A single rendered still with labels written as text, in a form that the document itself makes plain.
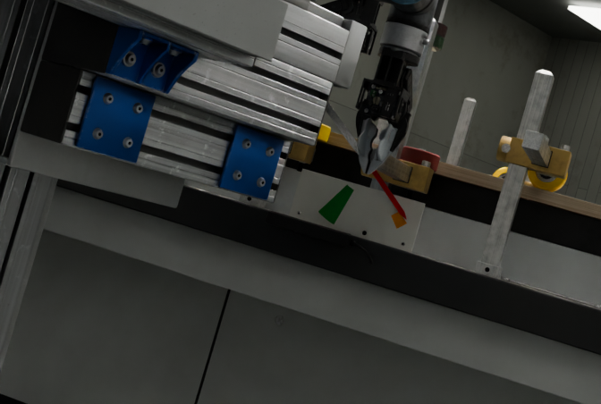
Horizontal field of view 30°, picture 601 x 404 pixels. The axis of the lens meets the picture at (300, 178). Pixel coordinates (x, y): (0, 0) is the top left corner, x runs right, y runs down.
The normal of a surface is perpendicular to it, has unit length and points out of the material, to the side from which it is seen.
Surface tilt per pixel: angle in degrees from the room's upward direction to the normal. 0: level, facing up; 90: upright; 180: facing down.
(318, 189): 90
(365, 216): 90
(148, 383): 90
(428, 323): 90
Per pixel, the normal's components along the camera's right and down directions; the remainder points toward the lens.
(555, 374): -0.26, -0.10
